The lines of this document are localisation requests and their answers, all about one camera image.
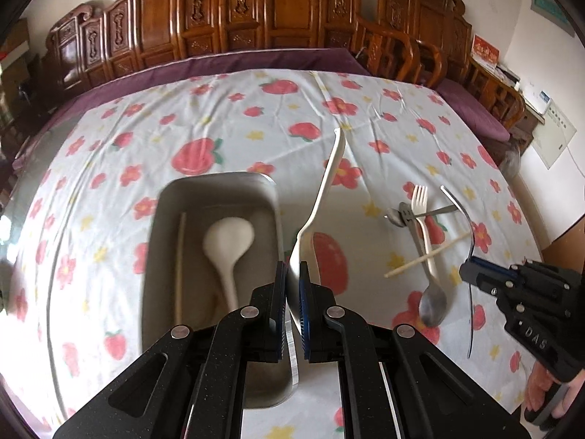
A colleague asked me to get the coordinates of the white router box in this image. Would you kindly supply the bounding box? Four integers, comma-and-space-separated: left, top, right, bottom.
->
521, 82, 551, 115

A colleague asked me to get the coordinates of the chopstick inside box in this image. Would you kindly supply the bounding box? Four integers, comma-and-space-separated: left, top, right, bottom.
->
174, 212, 186, 324

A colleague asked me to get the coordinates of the cream plastic spoon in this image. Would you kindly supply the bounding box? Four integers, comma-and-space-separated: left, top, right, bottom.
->
202, 217, 255, 311
287, 128, 346, 333

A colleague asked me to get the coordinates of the wooden side table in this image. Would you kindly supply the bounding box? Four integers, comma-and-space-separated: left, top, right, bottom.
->
509, 102, 544, 153

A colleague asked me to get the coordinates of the grey rectangular utensil box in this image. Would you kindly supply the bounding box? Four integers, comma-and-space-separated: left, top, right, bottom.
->
140, 170, 296, 410

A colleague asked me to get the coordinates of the purple bench cushion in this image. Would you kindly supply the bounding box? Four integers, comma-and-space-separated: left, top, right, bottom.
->
13, 48, 372, 171

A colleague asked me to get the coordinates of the green wall sign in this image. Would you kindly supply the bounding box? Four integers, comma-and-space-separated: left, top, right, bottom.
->
531, 0, 575, 37

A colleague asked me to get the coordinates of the carved wooden long bench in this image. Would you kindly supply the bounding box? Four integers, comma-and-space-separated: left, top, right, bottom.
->
42, 0, 362, 100

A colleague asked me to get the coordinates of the red calendar card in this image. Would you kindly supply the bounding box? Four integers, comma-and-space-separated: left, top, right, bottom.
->
471, 34, 500, 70

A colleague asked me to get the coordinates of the purple seat cushion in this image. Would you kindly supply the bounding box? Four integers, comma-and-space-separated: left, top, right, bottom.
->
436, 78, 510, 142

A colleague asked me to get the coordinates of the cream plastic fork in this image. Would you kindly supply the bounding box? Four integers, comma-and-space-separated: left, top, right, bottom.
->
411, 185, 439, 284

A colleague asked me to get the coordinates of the floral white tablecloth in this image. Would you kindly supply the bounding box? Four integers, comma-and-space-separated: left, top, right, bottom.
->
1, 70, 539, 438

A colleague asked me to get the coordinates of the small steel spoon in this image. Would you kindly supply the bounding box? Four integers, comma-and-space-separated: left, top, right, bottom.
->
384, 205, 457, 228

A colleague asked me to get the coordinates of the stainless steel spoon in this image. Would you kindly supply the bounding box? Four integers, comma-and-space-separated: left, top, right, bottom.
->
399, 202, 447, 328

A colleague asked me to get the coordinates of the light wooden chopstick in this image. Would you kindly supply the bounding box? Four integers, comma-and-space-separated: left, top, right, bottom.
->
384, 231, 472, 278

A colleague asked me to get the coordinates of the person's right hand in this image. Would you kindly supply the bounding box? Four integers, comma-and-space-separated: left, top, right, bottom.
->
524, 362, 585, 418

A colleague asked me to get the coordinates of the carved wooden armchair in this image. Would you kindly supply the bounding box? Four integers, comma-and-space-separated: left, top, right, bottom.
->
351, 0, 525, 133

